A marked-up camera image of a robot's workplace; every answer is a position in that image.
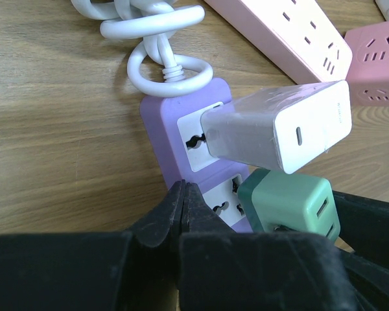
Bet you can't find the white purple-strip cable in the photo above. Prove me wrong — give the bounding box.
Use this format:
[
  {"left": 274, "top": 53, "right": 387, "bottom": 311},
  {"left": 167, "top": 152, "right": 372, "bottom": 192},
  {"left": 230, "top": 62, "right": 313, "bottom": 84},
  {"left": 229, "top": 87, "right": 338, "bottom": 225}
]
[{"left": 70, "top": 0, "right": 213, "bottom": 98}]

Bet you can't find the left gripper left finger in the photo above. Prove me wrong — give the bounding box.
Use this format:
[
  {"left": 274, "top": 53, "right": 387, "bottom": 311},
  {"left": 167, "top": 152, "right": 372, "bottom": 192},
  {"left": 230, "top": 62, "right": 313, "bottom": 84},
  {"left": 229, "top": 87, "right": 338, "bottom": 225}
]
[{"left": 0, "top": 181, "right": 185, "bottom": 310}]

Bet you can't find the pink power strip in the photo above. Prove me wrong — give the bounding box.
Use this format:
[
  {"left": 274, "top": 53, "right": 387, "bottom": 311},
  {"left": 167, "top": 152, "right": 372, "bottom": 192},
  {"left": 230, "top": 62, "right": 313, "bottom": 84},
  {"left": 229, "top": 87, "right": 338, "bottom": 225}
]
[{"left": 208, "top": 0, "right": 353, "bottom": 84}]

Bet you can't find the white usb charger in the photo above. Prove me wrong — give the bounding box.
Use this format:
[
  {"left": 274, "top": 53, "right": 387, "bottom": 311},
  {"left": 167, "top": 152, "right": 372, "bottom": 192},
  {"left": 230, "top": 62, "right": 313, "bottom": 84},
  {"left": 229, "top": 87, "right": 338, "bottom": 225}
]
[{"left": 201, "top": 80, "right": 352, "bottom": 174}]

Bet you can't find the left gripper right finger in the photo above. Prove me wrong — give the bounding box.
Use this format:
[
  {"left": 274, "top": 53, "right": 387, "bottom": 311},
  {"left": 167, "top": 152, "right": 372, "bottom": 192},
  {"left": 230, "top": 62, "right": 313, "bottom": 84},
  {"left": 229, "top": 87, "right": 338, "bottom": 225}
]
[{"left": 179, "top": 183, "right": 359, "bottom": 310}]

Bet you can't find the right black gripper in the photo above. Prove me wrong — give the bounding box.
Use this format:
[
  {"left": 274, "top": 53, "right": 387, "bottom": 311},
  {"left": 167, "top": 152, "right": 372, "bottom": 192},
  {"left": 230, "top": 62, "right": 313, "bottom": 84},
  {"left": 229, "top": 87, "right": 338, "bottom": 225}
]
[{"left": 333, "top": 191, "right": 389, "bottom": 310}]

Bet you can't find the purple power strip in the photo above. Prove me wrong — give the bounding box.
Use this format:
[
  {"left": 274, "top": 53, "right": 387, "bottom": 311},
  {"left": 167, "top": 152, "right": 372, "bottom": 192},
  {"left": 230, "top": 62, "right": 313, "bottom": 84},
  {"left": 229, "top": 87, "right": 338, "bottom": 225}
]
[{"left": 140, "top": 78, "right": 252, "bottom": 233}]

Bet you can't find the green usb charger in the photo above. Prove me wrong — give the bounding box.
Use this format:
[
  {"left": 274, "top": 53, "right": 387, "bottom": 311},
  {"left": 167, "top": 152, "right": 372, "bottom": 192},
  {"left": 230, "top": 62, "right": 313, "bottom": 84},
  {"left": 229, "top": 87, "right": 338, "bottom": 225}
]
[{"left": 237, "top": 168, "right": 340, "bottom": 242}]

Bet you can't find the pink cube socket adapter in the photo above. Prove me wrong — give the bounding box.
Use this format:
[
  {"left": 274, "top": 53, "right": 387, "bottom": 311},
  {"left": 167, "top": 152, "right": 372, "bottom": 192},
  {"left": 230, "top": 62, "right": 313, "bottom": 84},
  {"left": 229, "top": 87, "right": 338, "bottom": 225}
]
[{"left": 344, "top": 21, "right": 389, "bottom": 107}]

